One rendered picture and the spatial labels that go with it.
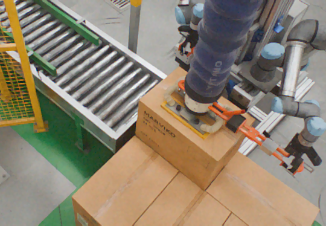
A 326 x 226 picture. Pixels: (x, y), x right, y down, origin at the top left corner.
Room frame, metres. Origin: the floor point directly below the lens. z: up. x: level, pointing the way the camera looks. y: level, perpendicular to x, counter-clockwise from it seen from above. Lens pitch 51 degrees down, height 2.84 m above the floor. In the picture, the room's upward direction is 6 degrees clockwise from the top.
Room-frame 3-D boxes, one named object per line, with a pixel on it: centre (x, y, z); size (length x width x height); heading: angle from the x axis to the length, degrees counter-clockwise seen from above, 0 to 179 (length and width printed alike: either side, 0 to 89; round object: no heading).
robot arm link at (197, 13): (1.75, -0.30, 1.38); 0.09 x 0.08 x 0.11; 13
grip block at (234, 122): (1.22, -0.56, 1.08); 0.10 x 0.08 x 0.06; 142
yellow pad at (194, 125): (1.30, -0.30, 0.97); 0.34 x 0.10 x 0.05; 52
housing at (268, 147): (1.09, -0.73, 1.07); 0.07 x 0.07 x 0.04; 52
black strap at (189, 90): (1.38, -0.36, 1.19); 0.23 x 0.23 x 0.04
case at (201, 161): (1.37, -0.36, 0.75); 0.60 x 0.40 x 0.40; 53
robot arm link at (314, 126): (1.03, -0.82, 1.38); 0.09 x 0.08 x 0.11; 173
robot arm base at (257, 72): (1.65, -0.76, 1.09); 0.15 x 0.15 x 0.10
